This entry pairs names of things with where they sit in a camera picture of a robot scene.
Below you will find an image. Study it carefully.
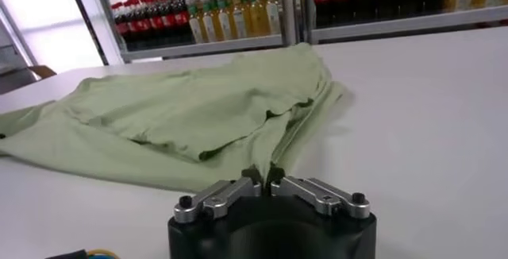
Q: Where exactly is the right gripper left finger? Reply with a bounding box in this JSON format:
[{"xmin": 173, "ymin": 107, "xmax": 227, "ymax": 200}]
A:
[{"xmin": 173, "ymin": 166, "xmax": 264, "ymax": 224}]

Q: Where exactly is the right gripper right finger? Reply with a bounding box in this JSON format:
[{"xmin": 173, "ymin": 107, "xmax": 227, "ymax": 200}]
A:
[{"xmin": 269, "ymin": 164, "xmax": 371, "ymax": 220}]

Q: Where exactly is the light green polo shirt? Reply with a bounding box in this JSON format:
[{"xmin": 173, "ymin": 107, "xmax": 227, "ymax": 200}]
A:
[{"xmin": 0, "ymin": 41, "xmax": 352, "ymax": 194}]

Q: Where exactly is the dark slanted metal post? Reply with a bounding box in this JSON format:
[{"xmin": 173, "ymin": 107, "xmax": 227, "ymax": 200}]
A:
[{"xmin": 59, "ymin": 0, "xmax": 110, "ymax": 66}]

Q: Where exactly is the grey metal shelf unit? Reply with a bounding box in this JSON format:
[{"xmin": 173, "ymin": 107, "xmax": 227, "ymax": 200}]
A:
[
  {"xmin": 63, "ymin": 0, "xmax": 298, "ymax": 63},
  {"xmin": 297, "ymin": 0, "xmax": 508, "ymax": 45}
]

